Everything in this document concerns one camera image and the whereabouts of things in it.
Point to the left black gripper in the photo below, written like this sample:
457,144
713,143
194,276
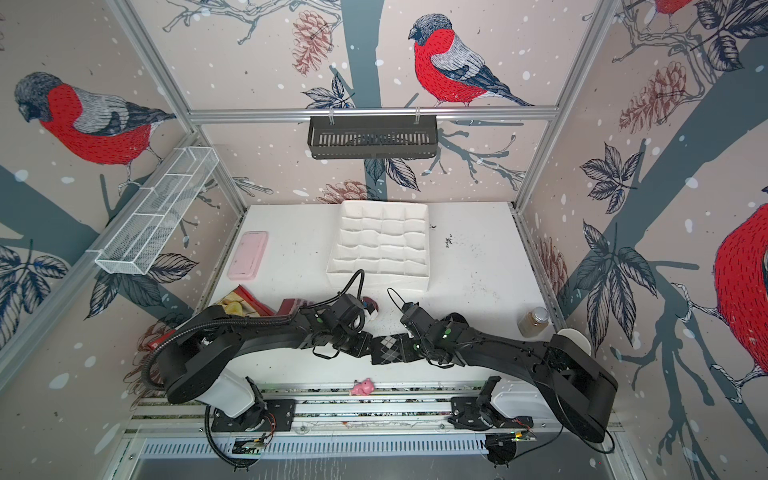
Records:
362,350

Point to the black grey argyle sock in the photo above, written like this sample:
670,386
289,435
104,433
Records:
394,349

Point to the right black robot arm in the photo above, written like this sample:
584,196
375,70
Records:
578,390

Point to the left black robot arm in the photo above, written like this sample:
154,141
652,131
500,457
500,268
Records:
191,363

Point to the beige maroon striped sock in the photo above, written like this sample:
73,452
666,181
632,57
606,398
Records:
370,306

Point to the small pink toy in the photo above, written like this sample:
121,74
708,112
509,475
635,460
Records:
362,388

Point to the amber jar with lid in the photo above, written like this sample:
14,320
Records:
534,322

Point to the white compartment organizer tray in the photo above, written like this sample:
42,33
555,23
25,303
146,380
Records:
389,241

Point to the red snack chip bag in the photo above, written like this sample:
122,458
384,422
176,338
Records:
243,303

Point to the pink rectangular case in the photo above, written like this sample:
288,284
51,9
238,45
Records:
247,256

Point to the white paper cup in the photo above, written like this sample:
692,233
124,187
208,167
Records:
578,338

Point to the horizontal aluminium back bar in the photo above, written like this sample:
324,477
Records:
492,113

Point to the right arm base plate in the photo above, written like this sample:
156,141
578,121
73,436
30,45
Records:
477,413

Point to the aluminium front rail frame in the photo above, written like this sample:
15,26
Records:
386,411

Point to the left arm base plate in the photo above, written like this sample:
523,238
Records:
258,415

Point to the black hanging wall basket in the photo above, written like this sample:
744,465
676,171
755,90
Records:
373,137

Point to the white wire mesh shelf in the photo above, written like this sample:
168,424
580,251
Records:
141,238

